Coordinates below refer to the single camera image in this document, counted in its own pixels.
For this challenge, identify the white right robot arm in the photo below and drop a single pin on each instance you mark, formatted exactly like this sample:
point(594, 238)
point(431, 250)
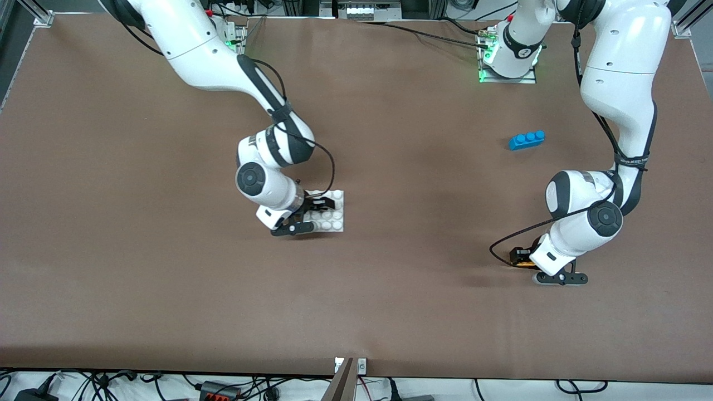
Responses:
point(195, 50)

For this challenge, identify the brown wooden post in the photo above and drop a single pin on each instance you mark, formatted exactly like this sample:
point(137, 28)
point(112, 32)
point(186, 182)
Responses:
point(341, 384)

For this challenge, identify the white metal socket box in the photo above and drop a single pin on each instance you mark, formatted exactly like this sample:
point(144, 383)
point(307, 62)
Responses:
point(362, 10)

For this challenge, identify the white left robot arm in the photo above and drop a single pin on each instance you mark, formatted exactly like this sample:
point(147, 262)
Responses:
point(624, 67)

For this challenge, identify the black power adapter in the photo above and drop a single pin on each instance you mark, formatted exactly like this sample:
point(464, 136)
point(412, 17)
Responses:
point(33, 394)

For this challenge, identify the black orange power strip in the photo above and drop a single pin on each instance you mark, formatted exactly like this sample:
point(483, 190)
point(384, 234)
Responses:
point(220, 391)

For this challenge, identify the blue three-stud block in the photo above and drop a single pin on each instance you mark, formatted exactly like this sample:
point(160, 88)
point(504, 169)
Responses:
point(526, 142)

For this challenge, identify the white studded base plate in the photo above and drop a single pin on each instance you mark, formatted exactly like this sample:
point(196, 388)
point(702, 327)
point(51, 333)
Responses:
point(334, 220)

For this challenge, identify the yellow two-stud block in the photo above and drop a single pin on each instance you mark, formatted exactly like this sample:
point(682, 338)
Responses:
point(523, 265)

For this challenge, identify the small white bracket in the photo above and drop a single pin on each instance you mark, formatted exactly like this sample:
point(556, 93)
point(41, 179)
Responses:
point(362, 365)
point(338, 365)

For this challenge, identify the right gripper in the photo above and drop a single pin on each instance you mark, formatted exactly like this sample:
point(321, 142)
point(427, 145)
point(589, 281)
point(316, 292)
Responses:
point(311, 204)

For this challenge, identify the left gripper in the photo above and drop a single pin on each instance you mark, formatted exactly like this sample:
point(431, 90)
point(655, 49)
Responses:
point(524, 256)

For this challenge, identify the aluminium frame profile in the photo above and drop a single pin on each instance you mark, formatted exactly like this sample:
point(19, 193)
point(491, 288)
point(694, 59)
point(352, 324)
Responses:
point(39, 15)
point(688, 19)

